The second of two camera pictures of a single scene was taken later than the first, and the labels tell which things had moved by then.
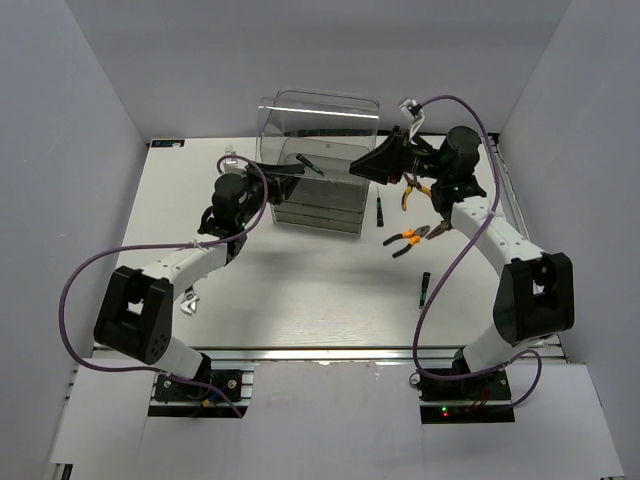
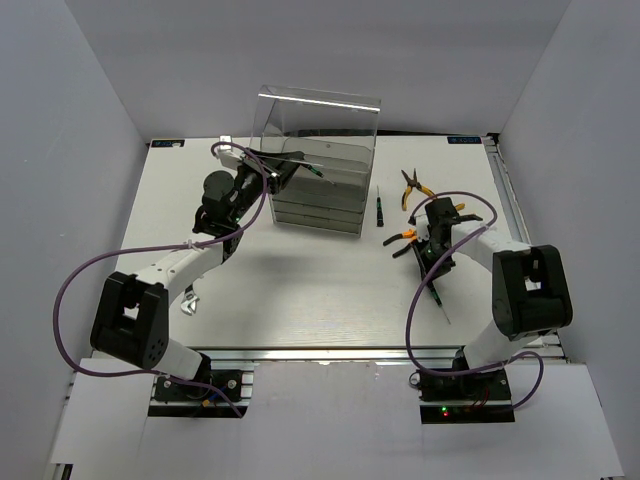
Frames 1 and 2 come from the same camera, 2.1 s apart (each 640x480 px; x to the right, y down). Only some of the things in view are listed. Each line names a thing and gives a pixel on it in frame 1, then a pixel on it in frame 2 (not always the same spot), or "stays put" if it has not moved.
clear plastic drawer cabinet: x=324 y=132 stays put
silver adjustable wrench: x=189 y=303 stays put
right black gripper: x=387 y=162 to x=422 y=263
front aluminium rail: x=327 y=354 stays put
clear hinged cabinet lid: x=331 y=132 stays put
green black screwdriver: x=426 y=277 to x=437 y=297
